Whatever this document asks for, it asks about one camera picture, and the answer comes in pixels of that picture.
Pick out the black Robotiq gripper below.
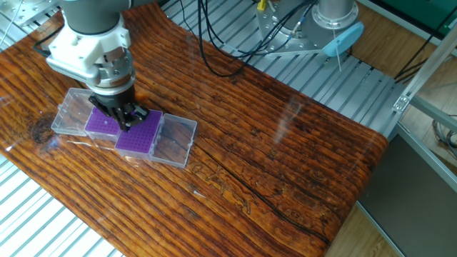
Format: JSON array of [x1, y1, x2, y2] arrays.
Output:
[[87, 87, 151, 132]]

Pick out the purple pipette tip box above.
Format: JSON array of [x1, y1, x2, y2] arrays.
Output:
[[51, 88, 122, 143], [114, 109, 199, 169]]

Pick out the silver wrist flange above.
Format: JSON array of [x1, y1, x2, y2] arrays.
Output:
[[85, 48, 137, 97]]

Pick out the wood grain table mat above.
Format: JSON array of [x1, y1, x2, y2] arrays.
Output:
[[0, 1, 389, 257]]

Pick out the perforated aluminium plate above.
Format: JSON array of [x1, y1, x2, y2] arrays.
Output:
[[0, 0, 62, 28]]

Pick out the white zip tie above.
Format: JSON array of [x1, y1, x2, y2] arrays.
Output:
[[331, 27, 343, 73]]

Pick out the dark grey panel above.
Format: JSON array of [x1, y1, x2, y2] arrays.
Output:
[[356, 133, 457, 257]]

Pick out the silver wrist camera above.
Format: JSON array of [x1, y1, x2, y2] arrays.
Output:
[[45, 55, 101, 86]]

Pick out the white printed camera mount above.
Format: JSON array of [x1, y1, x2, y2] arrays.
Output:
[[47, 10, 133, 73]]

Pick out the thick black cable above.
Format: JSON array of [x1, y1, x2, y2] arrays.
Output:
[[196, 0, 318, 78]]

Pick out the black camera cable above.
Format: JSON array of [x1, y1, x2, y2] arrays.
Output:
[[32, 26, 66, 58]]

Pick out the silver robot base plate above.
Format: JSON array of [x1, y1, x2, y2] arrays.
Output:
[[256, 0, 328, 57]]

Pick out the cable with silver plug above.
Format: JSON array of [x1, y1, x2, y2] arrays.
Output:
[[291, 2, 318, 36]]

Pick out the silver corner bracket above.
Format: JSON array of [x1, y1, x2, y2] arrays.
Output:
[[392, 94, 411, 114]]

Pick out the aluminium frame rail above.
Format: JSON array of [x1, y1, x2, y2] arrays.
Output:
[[388, 121, 457, 196]]

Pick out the aluminium frame post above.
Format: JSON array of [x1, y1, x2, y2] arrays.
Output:
[[391, 24, 457, 114]]

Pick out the black floor cable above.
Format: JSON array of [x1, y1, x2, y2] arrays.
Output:
[[393, 14, 457, 85]]

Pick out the aluminium frame beam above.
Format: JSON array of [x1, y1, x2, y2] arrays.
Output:
[[409, 96, 457, 133]]

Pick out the coiled grey cables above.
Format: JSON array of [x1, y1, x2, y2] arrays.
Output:
[[431, 114, 457, 160]]

